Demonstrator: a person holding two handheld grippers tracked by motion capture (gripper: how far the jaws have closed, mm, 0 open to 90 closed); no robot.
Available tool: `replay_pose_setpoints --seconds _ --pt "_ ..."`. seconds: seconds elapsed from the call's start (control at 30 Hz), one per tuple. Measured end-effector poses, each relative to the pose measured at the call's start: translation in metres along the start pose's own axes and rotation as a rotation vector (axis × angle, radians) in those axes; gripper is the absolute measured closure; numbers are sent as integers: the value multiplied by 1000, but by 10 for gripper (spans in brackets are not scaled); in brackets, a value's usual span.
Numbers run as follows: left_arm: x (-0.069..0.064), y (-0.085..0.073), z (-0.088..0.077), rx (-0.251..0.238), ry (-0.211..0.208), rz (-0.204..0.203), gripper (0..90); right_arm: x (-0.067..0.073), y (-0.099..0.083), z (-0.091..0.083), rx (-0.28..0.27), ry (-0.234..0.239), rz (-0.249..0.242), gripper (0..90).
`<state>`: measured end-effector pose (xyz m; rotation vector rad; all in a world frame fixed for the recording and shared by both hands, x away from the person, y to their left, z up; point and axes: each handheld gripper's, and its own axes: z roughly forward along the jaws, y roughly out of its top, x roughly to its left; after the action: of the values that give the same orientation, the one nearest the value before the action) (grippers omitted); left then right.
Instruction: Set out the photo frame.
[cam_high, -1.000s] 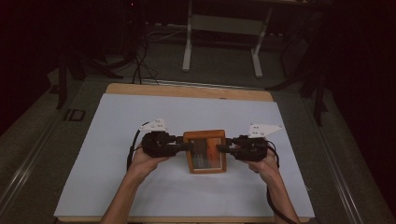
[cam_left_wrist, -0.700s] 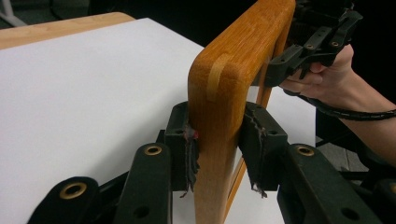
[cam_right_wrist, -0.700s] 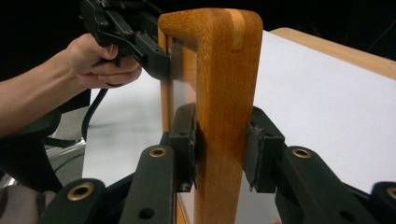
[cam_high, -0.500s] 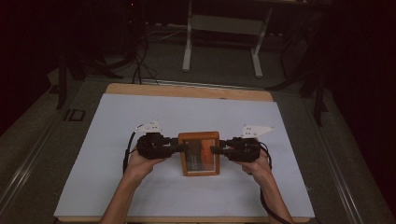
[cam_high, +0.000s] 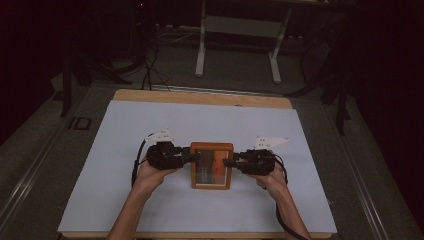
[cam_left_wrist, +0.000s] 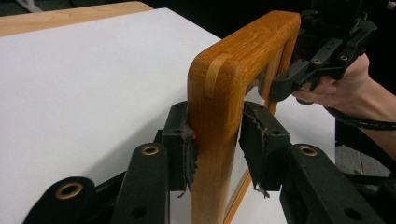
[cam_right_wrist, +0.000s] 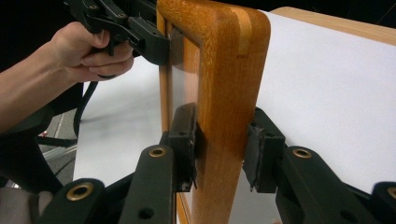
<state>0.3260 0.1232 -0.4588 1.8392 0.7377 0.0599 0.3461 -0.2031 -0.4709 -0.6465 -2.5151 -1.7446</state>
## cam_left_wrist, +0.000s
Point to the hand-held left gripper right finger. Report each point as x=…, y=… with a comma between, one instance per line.
x=264, y=149

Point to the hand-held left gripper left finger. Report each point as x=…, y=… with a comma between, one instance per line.
x=176, y=149

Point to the wooden picture frame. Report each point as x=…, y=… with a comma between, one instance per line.
x=214, y=93

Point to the metal stand leg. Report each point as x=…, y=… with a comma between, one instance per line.
x=28, y=4

